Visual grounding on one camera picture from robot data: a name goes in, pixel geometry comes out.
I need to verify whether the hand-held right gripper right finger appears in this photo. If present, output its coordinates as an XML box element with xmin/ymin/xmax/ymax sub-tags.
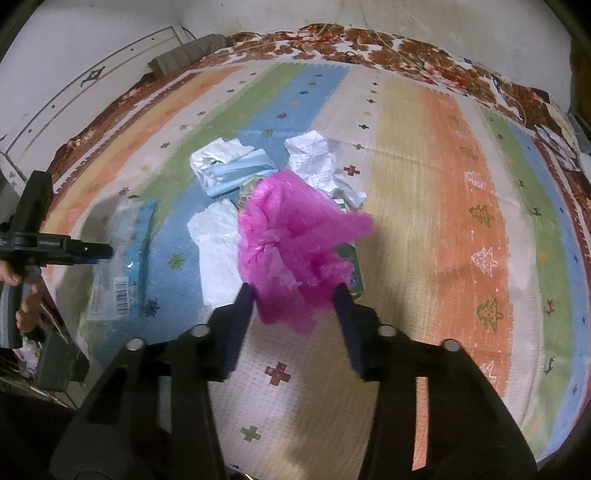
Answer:
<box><xmin>333</xmin><ymin>282</ymin><xmax>540</xmax><ymax>480</ymax></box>

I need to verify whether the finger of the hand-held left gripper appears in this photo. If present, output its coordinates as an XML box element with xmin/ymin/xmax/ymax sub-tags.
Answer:
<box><xmin>69</xmin><ymin>240</ymin><xmax>114</xmax><ymax>267</ymax></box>

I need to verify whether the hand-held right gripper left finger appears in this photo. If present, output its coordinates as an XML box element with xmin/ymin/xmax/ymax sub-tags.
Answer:
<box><xmin>48</xmin><ymin>282</ymin><xmax>257</xmax><ymax>480</ymax></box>

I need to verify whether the white tissue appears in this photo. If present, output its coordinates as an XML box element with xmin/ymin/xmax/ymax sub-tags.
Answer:
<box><xmin>187</xmin><ymin>198</ymin><xmax>247</xmax><ymax>309</ymax></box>

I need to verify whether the pink plastic bag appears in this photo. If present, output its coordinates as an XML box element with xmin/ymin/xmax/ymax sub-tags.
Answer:
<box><xmin>236</xmin><ymin>169</ymin><xmax>375</xmax><ymax>337</ymax></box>

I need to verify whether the white paper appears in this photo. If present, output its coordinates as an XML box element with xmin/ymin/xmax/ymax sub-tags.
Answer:
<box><xmin>284</xmin><ymin>130</ymin><xmax>368</xmax><ymax>210</ymax></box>

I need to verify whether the person's left hand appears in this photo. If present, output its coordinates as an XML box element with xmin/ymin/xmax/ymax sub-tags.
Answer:
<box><xmin>0</xmin><ymin>261</ymin><xmax>49</xmax><ymax>334</ymax></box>

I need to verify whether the clear blue plastic wrapper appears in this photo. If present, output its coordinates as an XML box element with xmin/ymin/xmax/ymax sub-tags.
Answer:
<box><xmin>88</xmin><ymin>199</ymin><xmax>158</xmax><ymax>321</ymax></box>

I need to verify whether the green packet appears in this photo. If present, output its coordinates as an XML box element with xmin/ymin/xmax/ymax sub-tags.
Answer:
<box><xmin>335</xmin><ymin>242</ymin><xmax>365</xmax><ymax>296</ymax></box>

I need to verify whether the dark grey box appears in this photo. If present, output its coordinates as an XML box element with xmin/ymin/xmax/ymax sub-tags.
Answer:
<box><xmin>34</xmin><ymin>330</ymin><xmax>90</xmax><ymax>388</ymax></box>

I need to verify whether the white and blue plastic packaging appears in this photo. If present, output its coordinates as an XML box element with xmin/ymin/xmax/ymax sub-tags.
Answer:
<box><xmin>190</xmin><ymin>138</ymin><xmax>278</xmax><ymax>198</ymax></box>

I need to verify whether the striped colourful mat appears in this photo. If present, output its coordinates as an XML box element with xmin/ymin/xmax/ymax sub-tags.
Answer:
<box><xmin>41</xmin><ymin>58</ymin><xmax>589</xmax><ymax>467</ymax></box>

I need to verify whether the grey striped pillow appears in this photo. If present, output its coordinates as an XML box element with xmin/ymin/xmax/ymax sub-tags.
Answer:
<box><xmin>148</xmin><ymin>33</ymin><xmax>227</xmax><ymax>77</ymax></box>

